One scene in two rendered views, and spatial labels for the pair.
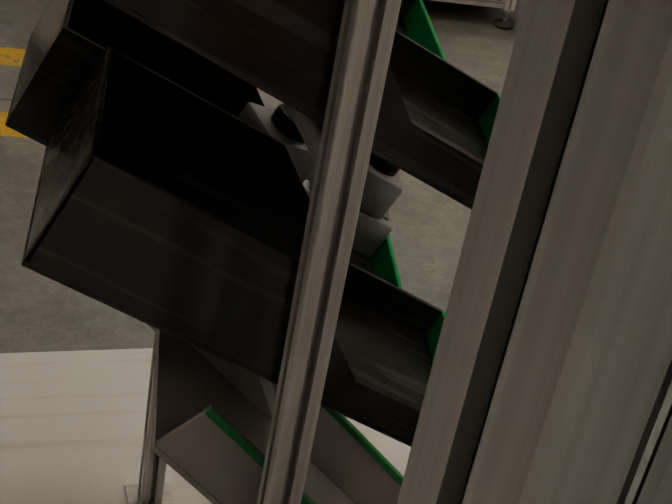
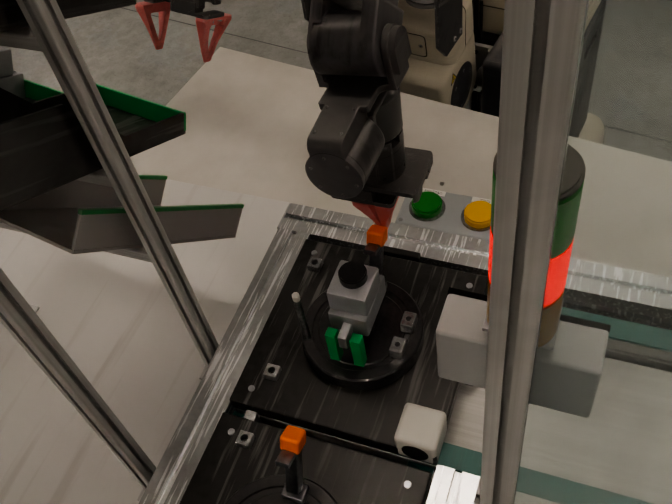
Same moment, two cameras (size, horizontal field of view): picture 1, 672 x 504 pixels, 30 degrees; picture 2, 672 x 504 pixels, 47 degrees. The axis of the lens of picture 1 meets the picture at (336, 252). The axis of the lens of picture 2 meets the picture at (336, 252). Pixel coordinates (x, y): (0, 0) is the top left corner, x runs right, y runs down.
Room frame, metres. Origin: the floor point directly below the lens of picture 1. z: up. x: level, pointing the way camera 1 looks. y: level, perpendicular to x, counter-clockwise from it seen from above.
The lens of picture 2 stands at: (-0.01, 0.21, 1.73)
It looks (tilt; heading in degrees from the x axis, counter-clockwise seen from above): 51 degrees down; 320
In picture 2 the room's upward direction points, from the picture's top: 12 degrees counter-clockwise
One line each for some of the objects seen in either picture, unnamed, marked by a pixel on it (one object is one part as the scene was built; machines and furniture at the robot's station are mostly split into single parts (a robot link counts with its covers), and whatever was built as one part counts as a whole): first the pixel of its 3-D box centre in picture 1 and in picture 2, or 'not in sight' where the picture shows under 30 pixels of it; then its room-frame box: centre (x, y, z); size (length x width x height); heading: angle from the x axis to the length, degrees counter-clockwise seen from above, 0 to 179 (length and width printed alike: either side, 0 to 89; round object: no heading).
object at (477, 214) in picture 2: not in sight; (479, 216); (0.35, -0.34, 0.96); 0.04 x 0.04 x 0.02
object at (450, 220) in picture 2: not in sight; (479, 231); (0.35, -0.34, 0.93); 0.21 x 0.07 x 0.06; 21
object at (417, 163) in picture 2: not in sight; (377, 152); (0.39, -0.20, 1.17); 0.10 x 0.07 x 0.07; 22
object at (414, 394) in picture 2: not in sight; (364, 339); (0.36, -0.10, 0.96); 0.24 x 0.24 x 0.02; 21
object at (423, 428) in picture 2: not in sight; (420, 433); (0.23, -0.05, 0.97); 0.05 x 0.05 x 0.04; 21
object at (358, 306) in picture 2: not in sight; (352, 298); (0.35, -0.10, 1.06); 0.08 x 0.04 x 0.07; 111
